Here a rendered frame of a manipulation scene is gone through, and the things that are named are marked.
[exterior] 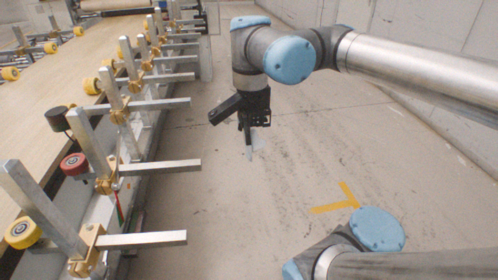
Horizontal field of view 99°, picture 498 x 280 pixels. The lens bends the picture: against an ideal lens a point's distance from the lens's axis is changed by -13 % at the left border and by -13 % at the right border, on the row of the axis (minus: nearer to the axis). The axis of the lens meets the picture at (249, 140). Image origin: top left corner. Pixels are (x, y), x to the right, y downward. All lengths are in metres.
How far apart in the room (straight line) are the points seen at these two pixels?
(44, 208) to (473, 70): 0.75
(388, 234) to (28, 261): 0.98
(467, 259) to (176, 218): 1.61
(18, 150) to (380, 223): 1.21
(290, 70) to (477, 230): 1.99
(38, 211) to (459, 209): 2.35
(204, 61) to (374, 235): 2.95
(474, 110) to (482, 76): 0.04
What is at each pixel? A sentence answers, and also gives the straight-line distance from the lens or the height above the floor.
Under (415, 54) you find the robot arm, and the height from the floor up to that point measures 1.31.
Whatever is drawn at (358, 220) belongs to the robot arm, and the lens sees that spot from 0.71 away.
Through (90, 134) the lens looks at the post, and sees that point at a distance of 0.78.
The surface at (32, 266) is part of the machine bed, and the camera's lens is 0.95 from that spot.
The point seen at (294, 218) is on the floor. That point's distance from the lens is 1.73.
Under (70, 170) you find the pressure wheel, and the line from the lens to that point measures 0.91.
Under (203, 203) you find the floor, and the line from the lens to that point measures 1.81.
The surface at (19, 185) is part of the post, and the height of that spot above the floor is 1.12.
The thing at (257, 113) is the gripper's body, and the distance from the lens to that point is 0.65.
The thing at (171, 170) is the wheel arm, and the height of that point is 0.84.
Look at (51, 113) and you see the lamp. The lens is 0.77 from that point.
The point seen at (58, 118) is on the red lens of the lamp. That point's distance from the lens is 0.75.
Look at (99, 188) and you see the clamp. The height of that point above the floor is 0.86.
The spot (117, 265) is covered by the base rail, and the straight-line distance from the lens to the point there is 0.87.
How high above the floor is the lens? 1.42
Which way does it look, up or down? 38 degrees down
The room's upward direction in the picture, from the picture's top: straight up
